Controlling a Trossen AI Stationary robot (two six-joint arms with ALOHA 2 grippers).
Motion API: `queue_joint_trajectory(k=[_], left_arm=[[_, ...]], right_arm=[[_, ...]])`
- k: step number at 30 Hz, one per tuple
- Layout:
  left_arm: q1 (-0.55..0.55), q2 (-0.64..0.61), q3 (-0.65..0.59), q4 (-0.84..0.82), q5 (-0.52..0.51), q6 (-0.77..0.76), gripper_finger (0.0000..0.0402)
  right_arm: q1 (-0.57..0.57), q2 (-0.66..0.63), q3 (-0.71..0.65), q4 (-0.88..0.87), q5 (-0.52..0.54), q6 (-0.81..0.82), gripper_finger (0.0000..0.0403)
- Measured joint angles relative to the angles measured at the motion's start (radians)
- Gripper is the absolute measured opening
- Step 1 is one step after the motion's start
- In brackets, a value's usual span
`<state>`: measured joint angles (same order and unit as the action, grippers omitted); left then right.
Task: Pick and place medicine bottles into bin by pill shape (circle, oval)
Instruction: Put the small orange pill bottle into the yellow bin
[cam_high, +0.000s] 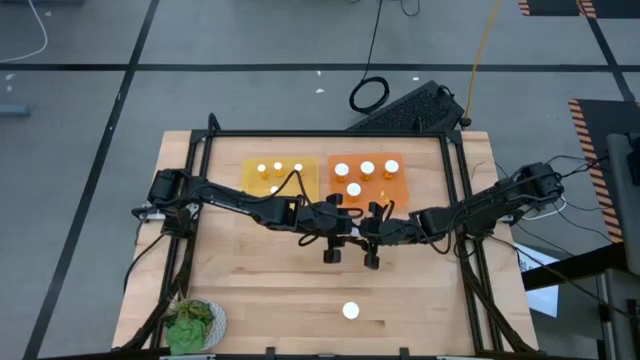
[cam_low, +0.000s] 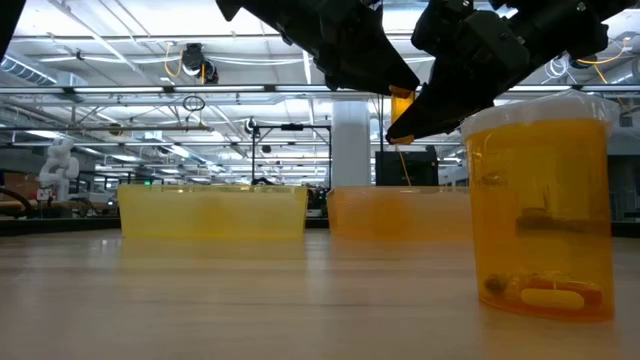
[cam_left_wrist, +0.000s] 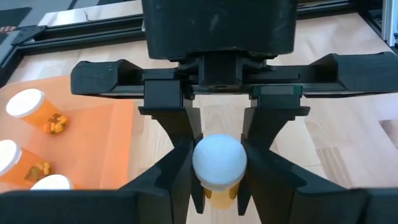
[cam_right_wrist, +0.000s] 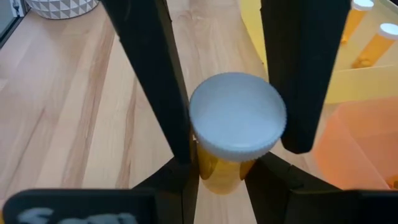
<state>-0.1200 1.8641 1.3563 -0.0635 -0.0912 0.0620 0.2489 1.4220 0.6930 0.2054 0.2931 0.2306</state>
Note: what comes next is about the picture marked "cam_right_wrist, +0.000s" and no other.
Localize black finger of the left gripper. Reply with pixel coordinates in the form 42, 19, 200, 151
101, 0, 192, 163
260, 0, 351, 155

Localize translucent yellow bin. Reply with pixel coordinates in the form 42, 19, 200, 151
239, 0, 398, 105

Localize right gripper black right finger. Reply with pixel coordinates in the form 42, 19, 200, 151
244, 151, 398, 224

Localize small amber pill bottle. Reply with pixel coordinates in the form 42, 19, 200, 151
351, 22, 398, 69
340, 0, 376, 45

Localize white patterned plant pot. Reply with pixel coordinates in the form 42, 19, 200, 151
24, 0, 100, 21

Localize black metal rig frame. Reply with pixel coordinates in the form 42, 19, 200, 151
0, 0, 27, 50

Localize translucent orange bin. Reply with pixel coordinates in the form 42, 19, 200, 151
312, 96, 398, 191

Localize large amber pill bottle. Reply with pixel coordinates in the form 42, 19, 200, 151
188, 72, 287, 195

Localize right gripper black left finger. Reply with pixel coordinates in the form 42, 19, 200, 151
1, 158, 200, 224

